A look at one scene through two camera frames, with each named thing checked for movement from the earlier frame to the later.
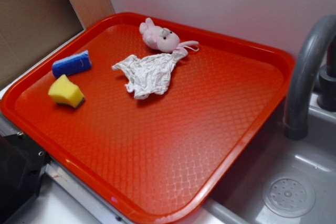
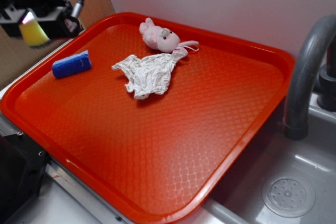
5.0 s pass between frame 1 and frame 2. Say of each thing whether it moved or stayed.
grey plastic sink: stayed
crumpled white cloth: stayed
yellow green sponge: moved
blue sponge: stayed
